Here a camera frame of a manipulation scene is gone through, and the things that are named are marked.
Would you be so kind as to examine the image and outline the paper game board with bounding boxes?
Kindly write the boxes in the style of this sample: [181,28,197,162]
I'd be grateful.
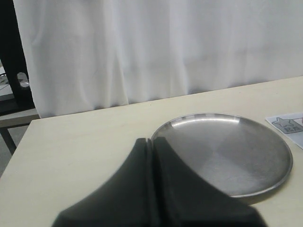
[266,113,303,149]

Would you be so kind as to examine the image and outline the white curtain backdrop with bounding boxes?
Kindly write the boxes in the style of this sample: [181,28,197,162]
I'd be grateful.
[14,0,303,118]

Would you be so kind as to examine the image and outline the grey side table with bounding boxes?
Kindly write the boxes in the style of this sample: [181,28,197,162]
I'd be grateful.
[0,94,40,155]

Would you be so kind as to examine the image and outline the round steel plate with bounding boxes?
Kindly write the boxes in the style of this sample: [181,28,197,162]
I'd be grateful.
[151,113,293,198]

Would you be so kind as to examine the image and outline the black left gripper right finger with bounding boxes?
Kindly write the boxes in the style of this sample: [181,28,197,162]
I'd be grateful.
[153,137,266,227]

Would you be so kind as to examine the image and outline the black metal frame post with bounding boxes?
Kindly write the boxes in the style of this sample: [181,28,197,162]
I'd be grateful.
[0,0,35,115]

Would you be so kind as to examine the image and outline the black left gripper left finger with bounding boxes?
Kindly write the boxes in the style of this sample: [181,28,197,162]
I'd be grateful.
[53,139,156,227]

